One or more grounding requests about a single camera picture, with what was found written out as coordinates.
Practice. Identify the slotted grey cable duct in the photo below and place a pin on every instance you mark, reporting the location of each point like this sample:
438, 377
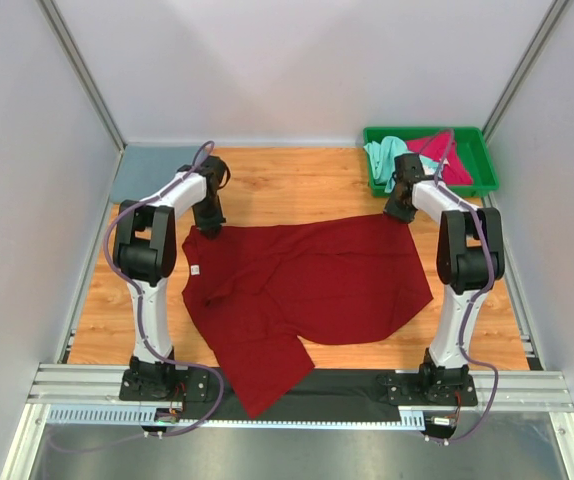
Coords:
61, 414

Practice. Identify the green plastic tray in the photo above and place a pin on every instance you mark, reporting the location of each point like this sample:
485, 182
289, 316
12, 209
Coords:
471, 150

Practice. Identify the teal t shirt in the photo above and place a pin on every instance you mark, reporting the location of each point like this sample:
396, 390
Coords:
381, 156

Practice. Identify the pink t shirt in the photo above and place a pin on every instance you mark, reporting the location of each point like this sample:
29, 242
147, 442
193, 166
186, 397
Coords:
431, 149

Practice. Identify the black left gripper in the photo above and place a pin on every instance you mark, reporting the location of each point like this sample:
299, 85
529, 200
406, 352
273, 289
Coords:
213, 224

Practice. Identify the dark red t shirt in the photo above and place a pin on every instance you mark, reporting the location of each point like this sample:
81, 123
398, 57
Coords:
258, 294

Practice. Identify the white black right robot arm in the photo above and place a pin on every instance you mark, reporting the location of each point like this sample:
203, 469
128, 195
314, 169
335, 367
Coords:
470, 259

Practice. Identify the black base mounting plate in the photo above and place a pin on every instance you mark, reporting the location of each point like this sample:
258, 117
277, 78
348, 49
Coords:
334, 395

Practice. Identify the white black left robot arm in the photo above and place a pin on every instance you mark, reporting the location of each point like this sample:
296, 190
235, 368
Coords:
144, 254

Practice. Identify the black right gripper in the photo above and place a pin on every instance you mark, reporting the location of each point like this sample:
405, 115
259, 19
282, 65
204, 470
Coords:
393, 211

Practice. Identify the aluminium front frame rail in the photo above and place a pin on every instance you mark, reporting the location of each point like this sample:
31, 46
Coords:
520, 391

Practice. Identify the folded grey blue t shirt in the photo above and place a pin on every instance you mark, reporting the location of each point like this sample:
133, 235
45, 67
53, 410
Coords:
147, 169

